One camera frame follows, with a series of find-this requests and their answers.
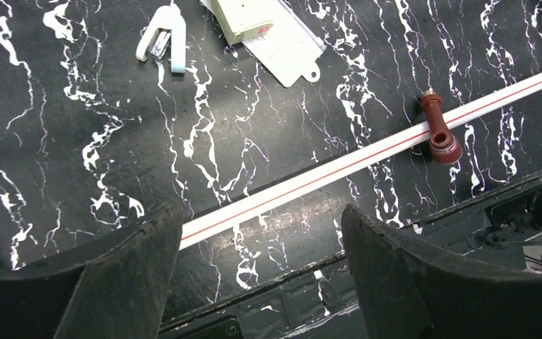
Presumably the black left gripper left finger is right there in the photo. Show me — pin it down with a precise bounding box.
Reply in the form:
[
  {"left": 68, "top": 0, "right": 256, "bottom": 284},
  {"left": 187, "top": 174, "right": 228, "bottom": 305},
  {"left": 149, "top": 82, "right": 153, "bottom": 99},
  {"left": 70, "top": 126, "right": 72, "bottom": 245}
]
[{"left": 0, "top": 203, "right": 182, "bottom": 338}]

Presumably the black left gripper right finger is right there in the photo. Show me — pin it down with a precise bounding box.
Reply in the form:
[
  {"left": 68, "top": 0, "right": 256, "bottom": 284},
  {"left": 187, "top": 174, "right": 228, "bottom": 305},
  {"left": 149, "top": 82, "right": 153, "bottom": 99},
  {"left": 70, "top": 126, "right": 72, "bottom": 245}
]
[{"left": 341, "top": 205, "right": 542, "bottom": 338}]

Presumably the dark red water faucet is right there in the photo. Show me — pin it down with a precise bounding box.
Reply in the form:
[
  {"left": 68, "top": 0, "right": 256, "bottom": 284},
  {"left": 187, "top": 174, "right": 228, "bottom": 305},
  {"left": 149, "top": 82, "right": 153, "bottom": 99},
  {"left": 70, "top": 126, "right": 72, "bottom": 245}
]
[{"left": 419, "top": 90, "right": 462, "bottom": 165}]

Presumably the white plastic package card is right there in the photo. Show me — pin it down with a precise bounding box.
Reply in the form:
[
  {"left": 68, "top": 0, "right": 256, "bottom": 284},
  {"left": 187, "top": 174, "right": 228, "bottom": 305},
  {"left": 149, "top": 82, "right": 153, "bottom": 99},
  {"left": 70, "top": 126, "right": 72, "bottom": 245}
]
[{"left": 201, "top": 1, "right": 326, "bottom": 88}]

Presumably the white blue stapler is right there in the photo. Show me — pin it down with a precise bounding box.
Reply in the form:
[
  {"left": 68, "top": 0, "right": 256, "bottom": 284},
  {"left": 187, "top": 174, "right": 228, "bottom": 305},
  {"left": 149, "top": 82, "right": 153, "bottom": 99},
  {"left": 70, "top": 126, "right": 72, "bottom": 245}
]
[{"left": 135, "top": 4, "right": 186, "bottom": 73}]

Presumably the cream cardboard box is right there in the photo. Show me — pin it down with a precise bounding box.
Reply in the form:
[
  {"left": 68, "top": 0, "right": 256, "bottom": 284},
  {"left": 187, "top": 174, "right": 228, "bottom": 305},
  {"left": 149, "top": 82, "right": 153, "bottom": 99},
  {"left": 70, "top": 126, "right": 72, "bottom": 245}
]
[{"left": 211, "top": 0, "right": 275, "bottom": 45}]

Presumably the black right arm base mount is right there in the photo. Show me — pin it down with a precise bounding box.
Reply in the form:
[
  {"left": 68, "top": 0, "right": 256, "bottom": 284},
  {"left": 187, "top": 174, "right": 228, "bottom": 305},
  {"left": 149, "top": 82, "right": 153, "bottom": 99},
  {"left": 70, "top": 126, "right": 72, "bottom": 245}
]
[{"left": 409, "top": 176, "right": 542, "bottom": 273}]

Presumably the white pipe frame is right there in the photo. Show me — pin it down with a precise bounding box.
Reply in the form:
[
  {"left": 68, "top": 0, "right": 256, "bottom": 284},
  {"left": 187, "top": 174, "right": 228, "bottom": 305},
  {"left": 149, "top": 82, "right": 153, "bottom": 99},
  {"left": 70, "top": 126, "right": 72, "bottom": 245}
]
[{"left": 0, "top": 0, "right": 542, "bottom": 275}]

